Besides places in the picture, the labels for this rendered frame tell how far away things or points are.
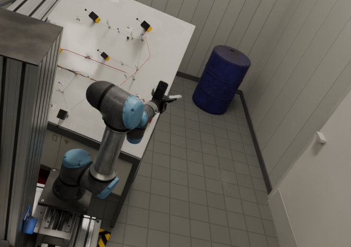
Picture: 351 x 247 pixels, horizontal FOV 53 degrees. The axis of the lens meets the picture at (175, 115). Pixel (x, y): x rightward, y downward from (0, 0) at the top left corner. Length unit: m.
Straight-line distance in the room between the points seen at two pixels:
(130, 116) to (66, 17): 1.52
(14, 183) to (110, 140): 0.38
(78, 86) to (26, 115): 1.53
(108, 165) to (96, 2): 1.48
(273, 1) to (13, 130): 4.50
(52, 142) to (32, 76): 1.79
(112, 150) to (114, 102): 0.23
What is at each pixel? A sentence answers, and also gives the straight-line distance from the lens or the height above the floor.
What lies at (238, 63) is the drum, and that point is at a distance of 4.60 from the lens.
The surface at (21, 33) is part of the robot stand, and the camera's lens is 1.06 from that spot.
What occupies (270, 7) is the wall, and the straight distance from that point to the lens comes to 5.21.
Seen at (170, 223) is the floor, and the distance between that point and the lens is 3.32.
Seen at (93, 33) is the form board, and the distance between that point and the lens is 2.59.
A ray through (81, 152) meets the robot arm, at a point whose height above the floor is 1.39.
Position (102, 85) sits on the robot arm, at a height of 1.80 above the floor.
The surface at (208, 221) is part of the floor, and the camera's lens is 3.51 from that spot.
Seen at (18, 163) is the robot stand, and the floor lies 1.67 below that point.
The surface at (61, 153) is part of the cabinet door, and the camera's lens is 2.74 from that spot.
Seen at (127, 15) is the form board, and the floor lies 1.58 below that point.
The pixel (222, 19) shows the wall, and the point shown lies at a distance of 5.15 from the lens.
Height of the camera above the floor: 2.52
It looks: 34 degrees down
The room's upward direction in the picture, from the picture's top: 23 degrees clockwise
